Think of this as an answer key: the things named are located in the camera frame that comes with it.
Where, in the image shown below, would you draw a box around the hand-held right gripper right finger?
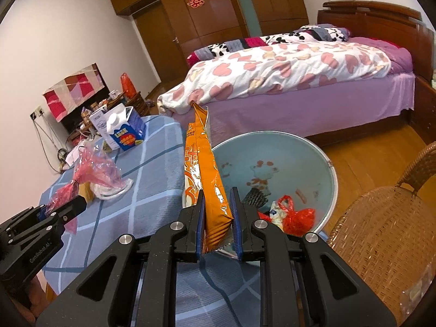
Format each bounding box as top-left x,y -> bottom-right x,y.
229,187 -> 397,327

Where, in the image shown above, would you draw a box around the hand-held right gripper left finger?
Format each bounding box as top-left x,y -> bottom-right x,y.
36,189 -> 206,327

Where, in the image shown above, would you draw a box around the black foam fruit net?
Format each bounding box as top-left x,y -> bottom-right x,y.
243,189 -> 270,208

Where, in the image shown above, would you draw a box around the yellow-green printed plastic bag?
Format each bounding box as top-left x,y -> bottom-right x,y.
268,201 -> 284,226

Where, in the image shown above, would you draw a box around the pink translucent plastic bag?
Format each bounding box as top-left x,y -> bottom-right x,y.
46,140 -> 123,234

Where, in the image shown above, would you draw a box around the orange snack packet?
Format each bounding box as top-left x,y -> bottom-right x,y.
184,102 -> 234,253

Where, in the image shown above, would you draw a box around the red plastic bag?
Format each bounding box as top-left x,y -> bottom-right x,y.
277,196 -> 316,237

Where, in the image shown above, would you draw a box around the pale blue round bin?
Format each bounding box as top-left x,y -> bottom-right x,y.
209,130 -> 338,266

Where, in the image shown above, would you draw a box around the tan foam sponge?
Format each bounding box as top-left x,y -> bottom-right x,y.
79,182 -> 96,203

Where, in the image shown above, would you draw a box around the clear plastic lid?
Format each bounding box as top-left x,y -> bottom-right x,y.
93,177 -> 134,201

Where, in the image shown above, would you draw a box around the white cardboard box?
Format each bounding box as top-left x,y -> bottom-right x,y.
65,150 -> 82,168

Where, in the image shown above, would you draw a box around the black television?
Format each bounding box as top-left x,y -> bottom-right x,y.
63,85 -> 110,133

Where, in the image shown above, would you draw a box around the white tall carton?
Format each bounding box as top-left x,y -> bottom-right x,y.
89,107 -> 111,140

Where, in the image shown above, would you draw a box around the blue milk carton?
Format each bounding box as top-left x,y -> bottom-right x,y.
106,106 -> 147,151

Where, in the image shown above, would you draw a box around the TV covered with cloth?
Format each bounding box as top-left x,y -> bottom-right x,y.
43,63 -> 104,122

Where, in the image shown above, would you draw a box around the wooden television stand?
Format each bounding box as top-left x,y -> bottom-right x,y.
66,90 -> 150,144

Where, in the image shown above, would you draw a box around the orange-red hanging bag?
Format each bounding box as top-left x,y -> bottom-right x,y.
120,73 -> 133,96

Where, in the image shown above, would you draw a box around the wicker chair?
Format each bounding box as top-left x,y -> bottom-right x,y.
327,141 -> 436,327

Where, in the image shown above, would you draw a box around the bed with floral duvet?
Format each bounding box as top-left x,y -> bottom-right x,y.
170,46 -> 416,147

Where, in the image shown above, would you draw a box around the white quilt with pink hearts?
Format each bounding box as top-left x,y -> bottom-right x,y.
157,42 -> 392,114

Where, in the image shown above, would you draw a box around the cartoon patterned blanket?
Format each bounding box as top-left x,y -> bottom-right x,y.
186,24 -> 351,67

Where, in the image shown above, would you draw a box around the wooden door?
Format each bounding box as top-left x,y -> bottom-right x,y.
133,3 -> 186,82

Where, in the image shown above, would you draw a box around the wooden wardrobe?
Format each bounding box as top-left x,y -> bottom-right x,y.
109,0 -> 309,86

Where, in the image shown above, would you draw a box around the wall cables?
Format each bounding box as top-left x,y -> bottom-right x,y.
32,112 -> 69,174

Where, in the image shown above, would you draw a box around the wooden bed frame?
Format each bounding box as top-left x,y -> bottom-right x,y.
317,1 -> 436,144

